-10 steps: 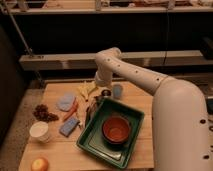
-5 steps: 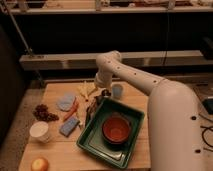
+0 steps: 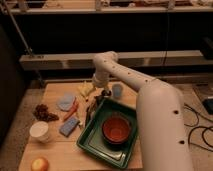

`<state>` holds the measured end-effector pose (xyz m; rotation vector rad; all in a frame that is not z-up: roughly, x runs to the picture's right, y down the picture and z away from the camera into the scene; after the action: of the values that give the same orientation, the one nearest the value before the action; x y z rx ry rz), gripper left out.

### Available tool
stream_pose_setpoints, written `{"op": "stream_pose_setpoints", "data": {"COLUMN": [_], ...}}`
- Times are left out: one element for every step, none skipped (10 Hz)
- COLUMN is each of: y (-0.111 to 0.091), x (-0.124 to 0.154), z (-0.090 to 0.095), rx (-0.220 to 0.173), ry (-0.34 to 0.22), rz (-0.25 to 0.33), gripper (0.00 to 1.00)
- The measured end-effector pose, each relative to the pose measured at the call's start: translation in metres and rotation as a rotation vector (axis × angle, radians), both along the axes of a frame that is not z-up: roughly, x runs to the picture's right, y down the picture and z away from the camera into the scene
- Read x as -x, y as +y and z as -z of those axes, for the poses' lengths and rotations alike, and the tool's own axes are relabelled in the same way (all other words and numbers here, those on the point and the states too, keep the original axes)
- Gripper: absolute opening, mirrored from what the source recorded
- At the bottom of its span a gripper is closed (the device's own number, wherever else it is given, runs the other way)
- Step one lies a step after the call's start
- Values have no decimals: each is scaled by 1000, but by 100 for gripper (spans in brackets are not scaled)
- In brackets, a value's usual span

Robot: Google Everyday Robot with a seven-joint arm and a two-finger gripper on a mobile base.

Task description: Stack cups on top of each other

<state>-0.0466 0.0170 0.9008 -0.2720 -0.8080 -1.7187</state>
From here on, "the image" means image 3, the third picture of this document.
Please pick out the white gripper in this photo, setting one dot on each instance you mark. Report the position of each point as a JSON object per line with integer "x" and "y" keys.
{"x": 97, "y": 83}

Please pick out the light blue plastic cup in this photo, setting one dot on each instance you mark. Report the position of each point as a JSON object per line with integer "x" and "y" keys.
{"x": 117, "y": 90}

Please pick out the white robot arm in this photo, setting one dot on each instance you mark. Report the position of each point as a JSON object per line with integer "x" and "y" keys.
{"x": 159, "y": 107}

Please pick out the yellow banana toy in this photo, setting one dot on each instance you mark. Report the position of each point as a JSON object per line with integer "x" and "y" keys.
{"x": 84, "y": 89}

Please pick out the orange carrot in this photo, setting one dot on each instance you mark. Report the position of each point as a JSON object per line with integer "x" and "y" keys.
{"x": 72, "y": 110}

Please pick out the light blue cloth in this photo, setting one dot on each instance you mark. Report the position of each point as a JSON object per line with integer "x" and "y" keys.
{"x": 66, "y": 102}

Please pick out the wooden table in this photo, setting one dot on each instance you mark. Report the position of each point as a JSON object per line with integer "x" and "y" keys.
{"x": 63, "y": 153}

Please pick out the blue sponge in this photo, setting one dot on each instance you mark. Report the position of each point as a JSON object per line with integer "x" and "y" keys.
{"x": 67, "y": 128}

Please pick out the red orange bowl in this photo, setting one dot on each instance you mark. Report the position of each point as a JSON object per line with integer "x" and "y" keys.
{"x": 116, "y": 129}

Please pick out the green plastic tray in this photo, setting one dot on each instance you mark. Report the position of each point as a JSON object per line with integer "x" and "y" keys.
{"x": 92, "y": 140}

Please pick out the dark grape bunch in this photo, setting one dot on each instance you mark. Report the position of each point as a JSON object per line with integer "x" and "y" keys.
{"x": 41, "y": 113}

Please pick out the metal shelf rack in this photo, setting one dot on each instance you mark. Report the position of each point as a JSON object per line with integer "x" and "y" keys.
{"x": 150, "y": 37}

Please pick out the white paper cup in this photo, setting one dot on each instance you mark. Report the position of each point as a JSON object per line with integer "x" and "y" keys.
{"x": 40, "y": 131}

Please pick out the red yellow apple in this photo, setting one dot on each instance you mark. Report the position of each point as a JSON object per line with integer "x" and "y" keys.
{"x": 40, "y": 164}

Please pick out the dark handled utensil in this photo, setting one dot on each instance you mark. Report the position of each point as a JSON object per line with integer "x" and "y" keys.
{"x": 91, "y": 109}

